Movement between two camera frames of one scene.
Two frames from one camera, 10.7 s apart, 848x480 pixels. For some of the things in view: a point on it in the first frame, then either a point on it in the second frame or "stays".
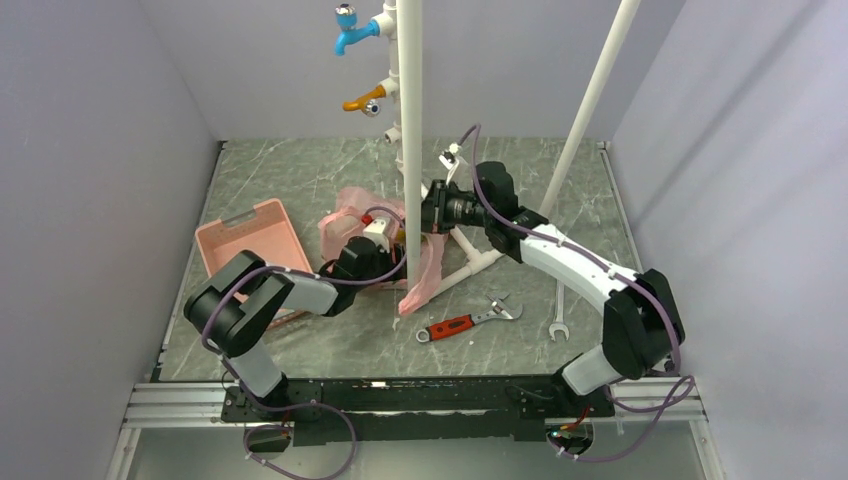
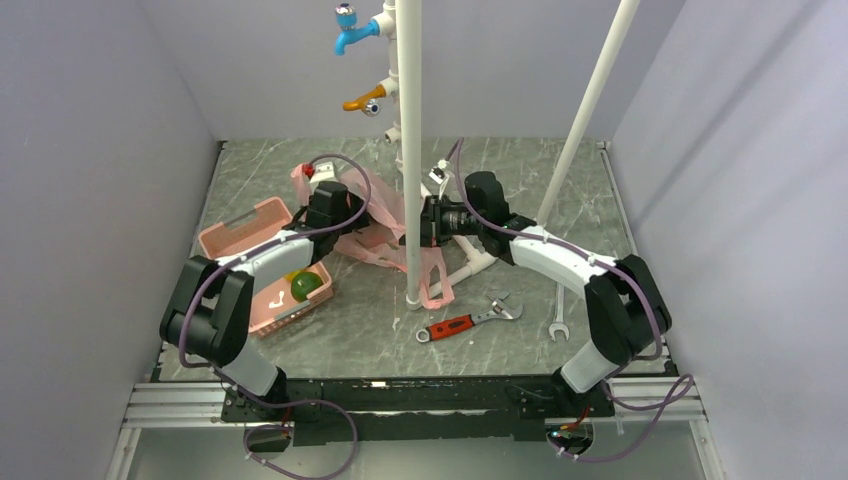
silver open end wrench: (559, 324) stays
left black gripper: (400, 253) -> (356, 203)
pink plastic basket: (267, 233) stays
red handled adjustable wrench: (454, 325) stays
